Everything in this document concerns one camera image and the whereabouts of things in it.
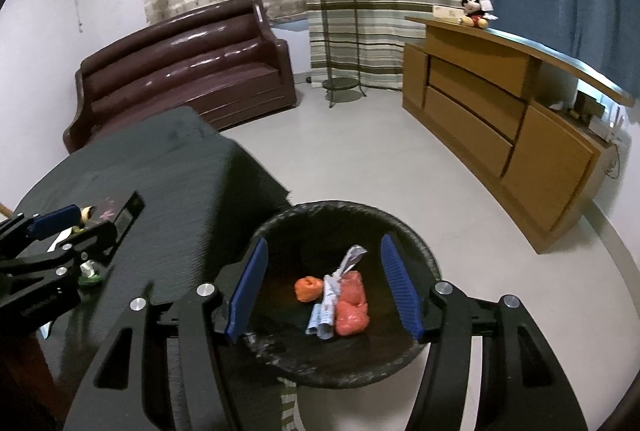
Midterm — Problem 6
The white router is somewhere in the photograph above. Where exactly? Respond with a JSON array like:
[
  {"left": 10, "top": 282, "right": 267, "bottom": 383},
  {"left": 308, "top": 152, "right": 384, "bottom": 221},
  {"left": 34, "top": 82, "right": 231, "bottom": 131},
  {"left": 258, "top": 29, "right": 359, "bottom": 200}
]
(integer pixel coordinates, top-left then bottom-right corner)
[{"left": 589, "top": 106, "right": 626, "bottom": 142}]

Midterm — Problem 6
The black cardboard box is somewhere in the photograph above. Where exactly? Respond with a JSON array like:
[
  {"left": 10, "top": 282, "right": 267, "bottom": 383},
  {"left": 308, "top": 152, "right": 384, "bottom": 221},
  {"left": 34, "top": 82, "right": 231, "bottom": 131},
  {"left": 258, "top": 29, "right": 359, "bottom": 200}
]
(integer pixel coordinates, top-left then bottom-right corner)
[{"left": 91, "top": 190, "right": 146, "bottom": 246}]

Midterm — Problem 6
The black metal plant stand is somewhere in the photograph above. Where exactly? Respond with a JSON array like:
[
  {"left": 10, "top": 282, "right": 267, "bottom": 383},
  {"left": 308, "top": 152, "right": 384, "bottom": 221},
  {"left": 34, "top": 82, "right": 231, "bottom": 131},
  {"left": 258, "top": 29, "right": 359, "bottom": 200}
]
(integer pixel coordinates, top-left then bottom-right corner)
[{"left": 312, "top": 0, "right": 369, "bottom": 110}]

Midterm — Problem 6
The red plastic bag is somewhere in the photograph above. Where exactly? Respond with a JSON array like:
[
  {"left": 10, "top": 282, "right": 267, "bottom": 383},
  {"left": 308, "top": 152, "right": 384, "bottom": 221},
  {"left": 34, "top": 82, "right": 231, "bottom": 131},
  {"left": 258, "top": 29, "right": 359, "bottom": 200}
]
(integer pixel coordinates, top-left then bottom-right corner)
[{"left": 333, "top": 270, "right": 371, "bottom": 338}]

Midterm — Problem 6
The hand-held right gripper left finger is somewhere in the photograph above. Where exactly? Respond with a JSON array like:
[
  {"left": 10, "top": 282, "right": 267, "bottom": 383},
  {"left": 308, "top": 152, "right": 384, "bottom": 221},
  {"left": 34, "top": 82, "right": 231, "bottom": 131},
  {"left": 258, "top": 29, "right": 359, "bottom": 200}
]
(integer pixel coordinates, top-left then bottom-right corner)
[{"left": 62, "top": 237, "right": 270, "bottom": 431}]

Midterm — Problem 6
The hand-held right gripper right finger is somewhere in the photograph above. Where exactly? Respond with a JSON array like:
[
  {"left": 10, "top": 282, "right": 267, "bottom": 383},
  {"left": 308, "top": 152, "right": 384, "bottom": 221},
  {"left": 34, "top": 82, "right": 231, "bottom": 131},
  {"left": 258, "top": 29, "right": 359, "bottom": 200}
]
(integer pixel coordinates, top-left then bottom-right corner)
[{"left": 380, "top": 233, "right": 588, "bottom": 431}]

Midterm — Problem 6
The white paper receipt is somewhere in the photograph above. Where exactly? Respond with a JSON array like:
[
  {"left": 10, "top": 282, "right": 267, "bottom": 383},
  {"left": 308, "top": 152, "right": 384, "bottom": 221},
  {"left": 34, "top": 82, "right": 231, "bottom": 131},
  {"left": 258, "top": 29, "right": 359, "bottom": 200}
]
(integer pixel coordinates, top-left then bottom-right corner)
[{"left": 49, "top": 231, "right": 76, "bottom": 252}]

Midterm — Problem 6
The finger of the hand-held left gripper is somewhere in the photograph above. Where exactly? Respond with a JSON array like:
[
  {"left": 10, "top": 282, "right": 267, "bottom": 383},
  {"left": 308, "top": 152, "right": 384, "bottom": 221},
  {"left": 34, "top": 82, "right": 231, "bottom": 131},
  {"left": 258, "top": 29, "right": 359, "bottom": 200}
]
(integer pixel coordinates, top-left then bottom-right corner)
[
  {"left": 0, "top": 221, "right": 119, "bottom": 292},
  {"left": 0, "top": 204, "right": 84, "bottom": 260}
]

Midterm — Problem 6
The small dark box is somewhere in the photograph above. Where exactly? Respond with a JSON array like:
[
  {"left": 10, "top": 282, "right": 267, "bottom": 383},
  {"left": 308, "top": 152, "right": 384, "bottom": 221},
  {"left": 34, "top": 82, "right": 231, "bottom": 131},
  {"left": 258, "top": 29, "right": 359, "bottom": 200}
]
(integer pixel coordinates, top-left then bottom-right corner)
[{"left": 572, "top": 90, "right": 606, "bottom": 122}]

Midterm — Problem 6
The wooden cabinet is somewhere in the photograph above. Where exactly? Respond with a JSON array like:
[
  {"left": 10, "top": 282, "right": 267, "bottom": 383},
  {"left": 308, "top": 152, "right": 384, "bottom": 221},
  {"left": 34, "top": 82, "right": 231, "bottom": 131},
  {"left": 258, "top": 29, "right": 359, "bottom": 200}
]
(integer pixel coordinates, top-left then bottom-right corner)
[{"left": 401, "top": 14, "right": 636, "bottom": 255}]

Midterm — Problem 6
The white paper wrapper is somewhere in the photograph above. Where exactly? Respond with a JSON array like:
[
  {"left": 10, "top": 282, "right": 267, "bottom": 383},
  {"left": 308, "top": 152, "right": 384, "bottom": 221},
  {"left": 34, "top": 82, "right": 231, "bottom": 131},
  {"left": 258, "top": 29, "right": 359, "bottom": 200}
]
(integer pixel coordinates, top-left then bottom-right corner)
[{"left": 304, "top": 244, "right": 367, "bottom": 340}]

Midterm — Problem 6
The plush mouse toy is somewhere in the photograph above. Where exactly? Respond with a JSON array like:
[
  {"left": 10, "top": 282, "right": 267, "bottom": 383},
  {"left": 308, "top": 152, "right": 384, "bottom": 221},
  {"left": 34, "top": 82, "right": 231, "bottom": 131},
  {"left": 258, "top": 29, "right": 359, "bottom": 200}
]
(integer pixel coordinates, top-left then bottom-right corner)
[{"left": 459, "top": 0, "right": 500, "bottom": 30}]

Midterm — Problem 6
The dark brown leather sofa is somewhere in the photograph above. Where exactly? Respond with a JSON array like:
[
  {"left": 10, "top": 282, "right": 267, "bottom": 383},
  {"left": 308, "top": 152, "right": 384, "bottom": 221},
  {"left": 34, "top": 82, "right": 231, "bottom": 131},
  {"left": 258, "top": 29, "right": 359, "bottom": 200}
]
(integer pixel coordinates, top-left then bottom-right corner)
[{"left": 63, "top": 0, "right": 299, "bottom": 155}]

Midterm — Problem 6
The green white tissue packet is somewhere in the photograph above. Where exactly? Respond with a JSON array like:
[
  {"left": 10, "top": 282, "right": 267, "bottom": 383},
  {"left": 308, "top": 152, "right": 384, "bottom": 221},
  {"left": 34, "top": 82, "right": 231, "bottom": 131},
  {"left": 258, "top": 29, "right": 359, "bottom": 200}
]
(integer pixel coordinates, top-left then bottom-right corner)
[{"left": 77, "top": 261, "right": 104, "bottom": 287}]

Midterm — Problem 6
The black cable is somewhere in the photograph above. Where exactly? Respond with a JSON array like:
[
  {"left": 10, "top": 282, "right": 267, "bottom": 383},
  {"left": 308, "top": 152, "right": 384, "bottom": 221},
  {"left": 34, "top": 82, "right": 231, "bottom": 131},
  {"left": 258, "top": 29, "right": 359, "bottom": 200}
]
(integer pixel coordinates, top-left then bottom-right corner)
[{"left": 607, "top": 140, "right": 624, "bottom": 177}]

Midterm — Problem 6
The beige tissue box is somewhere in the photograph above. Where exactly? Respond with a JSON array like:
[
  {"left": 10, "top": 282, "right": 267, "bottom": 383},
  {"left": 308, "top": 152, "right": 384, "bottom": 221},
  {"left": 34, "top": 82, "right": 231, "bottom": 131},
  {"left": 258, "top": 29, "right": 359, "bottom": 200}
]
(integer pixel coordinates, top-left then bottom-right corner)
[{"left": 432, "top": 4, "right": 466, "bottom": 23}]

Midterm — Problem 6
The small orange plastic bag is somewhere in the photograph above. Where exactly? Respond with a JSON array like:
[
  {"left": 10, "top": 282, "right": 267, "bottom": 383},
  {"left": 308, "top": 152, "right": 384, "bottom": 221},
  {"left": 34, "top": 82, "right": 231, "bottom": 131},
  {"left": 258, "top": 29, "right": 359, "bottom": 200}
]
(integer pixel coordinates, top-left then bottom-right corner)
[{"left": 293, "top": 275, "right": 326, "bottom": 305}]

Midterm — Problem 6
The dark grey tablecloth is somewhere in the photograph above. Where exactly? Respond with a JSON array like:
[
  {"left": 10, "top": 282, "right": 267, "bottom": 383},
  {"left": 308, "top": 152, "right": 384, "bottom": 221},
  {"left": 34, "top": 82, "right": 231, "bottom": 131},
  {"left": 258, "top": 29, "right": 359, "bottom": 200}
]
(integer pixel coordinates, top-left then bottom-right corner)
[{"left": 0, "top": 106, "right": 291, "bottom": 431}]

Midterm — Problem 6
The trash bin with black bag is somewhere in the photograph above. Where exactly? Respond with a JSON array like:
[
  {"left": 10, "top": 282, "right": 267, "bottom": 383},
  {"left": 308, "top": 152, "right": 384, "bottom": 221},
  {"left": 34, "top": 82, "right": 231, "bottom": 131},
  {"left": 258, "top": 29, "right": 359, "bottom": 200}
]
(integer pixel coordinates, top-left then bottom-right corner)
[{"left": 244, "top": 200, "right": 444, "bottom": 387}]

